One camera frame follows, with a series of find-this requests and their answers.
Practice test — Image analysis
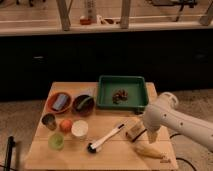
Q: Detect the brown wooden eraser block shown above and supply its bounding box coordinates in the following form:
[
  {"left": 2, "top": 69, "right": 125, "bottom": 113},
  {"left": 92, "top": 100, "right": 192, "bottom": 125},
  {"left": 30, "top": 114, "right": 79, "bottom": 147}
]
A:
[{"left": 125, "top": 121, "right": 147, "bottom": 142}]

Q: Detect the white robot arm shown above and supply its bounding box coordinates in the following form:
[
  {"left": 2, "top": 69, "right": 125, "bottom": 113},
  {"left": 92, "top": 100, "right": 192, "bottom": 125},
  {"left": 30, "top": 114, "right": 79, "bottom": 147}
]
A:
[{"left": 143, "top": 92, "right": 213, "bottom": 152}]

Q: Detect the white paper cup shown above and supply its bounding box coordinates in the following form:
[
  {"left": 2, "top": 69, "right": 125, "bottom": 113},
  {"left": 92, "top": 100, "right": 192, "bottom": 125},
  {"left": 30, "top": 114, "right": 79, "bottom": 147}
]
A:
[{"left": 71, "top": 120, "right": 88, "bottom": 139}]

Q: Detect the green plastic cup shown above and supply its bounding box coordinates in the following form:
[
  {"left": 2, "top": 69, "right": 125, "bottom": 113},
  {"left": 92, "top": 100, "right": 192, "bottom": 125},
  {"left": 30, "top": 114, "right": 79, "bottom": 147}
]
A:
[{"left": 48, "top": 133, "right": 64, "bottom": 150}]

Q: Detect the metal cup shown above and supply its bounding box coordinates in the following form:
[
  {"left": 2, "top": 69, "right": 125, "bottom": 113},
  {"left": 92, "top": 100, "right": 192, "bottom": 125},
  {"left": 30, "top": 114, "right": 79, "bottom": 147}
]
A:
[{"left": 42, "top": 113, "right": 57, "bottom": 130}]

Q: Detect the green plastic tray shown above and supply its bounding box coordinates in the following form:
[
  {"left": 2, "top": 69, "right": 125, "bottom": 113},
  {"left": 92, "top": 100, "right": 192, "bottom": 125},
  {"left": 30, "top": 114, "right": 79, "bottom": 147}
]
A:
[{"left": 96, "top": 75, "right": 149, "bottom": 111}]

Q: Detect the brown pine cone cluster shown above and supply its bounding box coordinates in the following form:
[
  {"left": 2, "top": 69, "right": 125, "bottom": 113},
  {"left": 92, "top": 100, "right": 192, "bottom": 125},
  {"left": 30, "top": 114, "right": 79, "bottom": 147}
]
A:
[{"left": 112, "top": 89, "right": 128, "bottom": 104}]

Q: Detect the green vegetable piece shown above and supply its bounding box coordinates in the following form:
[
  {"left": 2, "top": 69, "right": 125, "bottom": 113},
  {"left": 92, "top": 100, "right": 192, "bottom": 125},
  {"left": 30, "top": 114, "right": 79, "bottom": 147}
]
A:
[{"left": 76, "top": 96, "right": 93, "bottom": 110}]

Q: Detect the dark brown bowl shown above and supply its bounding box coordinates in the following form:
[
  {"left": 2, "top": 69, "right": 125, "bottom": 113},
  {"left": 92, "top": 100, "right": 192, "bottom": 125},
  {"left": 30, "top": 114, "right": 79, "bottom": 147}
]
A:
[{"left": 72, "top": 94, "right": 95, "bottom": 117}]

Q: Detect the orange fruit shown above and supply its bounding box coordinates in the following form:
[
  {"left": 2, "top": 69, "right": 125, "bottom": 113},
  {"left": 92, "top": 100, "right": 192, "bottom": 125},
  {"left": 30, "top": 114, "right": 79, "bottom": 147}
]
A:
[{"left": 59, "top": 119, "right": 72, "bottom": 133}]

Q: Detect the blue grey sponge block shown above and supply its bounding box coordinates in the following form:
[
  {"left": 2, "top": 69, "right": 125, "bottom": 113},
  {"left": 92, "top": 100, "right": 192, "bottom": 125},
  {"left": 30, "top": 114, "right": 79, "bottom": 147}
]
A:
[{"left": 52, "top": 94, "right": 68, "bottom": 111}]

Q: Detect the orange plastic bowl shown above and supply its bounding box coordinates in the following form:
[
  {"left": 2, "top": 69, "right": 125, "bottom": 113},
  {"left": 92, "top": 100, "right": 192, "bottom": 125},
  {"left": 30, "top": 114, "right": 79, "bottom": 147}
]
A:
[{"left": 46, "top": 92, "right": 72, "bottom": 114}]

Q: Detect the red bowl on shelf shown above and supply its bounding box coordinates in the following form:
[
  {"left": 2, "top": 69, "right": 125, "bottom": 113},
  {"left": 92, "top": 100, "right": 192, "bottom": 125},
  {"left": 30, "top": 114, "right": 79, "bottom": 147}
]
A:
[{"left": 79, "top": 16, "right": 92, "bottom": 25}]

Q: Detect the black pole stand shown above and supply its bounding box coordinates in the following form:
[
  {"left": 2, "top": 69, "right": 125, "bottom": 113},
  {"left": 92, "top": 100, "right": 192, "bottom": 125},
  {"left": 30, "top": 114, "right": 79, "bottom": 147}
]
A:
[{"left": 4, "top": 136, "right": 15, "bottom": 171}]

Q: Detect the black floor cable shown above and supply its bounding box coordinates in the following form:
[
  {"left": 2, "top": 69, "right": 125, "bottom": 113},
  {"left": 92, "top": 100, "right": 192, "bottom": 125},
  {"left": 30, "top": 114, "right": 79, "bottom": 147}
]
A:
[{"left": 169, "top": 132, "right": 199, "bottom": 171}]

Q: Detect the white handled black brush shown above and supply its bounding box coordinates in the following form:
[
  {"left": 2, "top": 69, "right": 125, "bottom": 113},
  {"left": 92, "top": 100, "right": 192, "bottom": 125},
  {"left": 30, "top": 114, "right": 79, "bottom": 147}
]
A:
[{"left": 87, "top": 124, "right": 124, "bottom": 153}]

